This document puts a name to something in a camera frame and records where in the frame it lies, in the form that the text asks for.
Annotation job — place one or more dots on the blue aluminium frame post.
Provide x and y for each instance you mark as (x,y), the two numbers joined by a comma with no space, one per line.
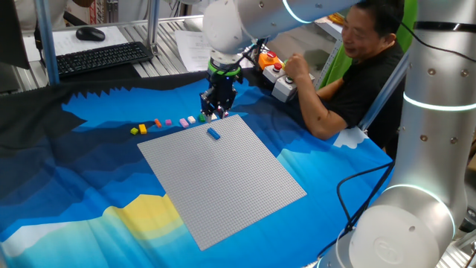
(46,41)

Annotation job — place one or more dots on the grey Lego baseplate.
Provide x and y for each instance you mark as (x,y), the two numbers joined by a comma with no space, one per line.
(223,186)

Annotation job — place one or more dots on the printed white paper sheet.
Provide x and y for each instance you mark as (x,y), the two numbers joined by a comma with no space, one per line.
(191,48)

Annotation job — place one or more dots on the white perforated shelf frame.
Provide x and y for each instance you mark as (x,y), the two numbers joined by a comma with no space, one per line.
(332,56)

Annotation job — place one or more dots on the small white Lego brick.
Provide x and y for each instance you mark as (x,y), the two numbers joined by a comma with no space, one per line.
(191,119)

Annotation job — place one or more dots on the yellow Lego brick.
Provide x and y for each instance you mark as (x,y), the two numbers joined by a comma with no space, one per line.
(142,129)

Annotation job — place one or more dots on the person in white shirt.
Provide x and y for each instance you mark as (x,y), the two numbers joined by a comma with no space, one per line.
(37,11)

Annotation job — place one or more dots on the black computer mouse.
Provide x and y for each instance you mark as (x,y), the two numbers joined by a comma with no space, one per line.
(90,34)

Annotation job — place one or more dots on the light pink Lego brick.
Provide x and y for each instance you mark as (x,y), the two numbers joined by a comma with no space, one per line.
(184,123)

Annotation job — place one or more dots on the magenta square Lego brick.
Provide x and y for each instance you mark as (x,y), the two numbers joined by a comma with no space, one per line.
(168,122)

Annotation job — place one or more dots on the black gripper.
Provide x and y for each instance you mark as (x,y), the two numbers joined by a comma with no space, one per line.
(222,89)

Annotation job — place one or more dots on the black computer monitor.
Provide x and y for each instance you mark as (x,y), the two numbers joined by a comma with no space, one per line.
(13,33)

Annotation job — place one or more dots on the white paper under mouse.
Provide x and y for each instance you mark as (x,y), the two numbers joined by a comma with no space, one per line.
(67,44)

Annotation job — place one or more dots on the person in black shirt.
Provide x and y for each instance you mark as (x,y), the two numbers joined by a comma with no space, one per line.
(368,85)

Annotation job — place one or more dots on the lime small Lego brick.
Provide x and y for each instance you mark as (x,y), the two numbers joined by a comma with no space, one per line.
(134,131)

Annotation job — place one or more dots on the orange emergency stop box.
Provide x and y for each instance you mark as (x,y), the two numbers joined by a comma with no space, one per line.
(266,61)

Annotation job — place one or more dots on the red white striped pole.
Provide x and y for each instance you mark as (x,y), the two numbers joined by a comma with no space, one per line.
(96,11)

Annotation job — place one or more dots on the orange Lego brick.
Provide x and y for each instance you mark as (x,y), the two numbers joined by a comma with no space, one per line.
(158,123)

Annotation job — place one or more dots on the white red-button switch box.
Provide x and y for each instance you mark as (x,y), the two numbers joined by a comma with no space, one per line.
(271,74)

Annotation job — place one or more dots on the black computer keyboard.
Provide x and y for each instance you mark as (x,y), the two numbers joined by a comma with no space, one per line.
(100,57)

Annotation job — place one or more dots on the bluish aluminium frame post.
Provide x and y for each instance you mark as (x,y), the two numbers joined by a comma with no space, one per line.
(379,97)

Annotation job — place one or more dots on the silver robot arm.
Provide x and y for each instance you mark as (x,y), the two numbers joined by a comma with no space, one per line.
(435,149)

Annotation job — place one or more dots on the blue Lego brick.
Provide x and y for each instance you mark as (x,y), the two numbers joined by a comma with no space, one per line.
(213,133)

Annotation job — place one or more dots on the green Lego brick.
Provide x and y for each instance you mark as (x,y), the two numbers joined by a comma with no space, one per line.
(200,118)

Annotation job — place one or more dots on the white green-button switch box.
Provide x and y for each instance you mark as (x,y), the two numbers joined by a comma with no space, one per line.
(284,91)

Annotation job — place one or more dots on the person's left hand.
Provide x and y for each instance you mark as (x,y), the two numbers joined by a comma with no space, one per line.
(297,67)

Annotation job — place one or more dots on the silver aluminium frame post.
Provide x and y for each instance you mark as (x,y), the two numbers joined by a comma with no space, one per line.
(153,26)

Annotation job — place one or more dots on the person's right forearm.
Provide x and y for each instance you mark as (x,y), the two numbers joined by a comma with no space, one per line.
(329,90)

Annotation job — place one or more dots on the person's left forearm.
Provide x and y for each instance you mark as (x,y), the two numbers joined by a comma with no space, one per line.
(312,111)

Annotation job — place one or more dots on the blue landscape print cloth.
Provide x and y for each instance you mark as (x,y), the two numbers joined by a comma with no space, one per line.
(93,178)

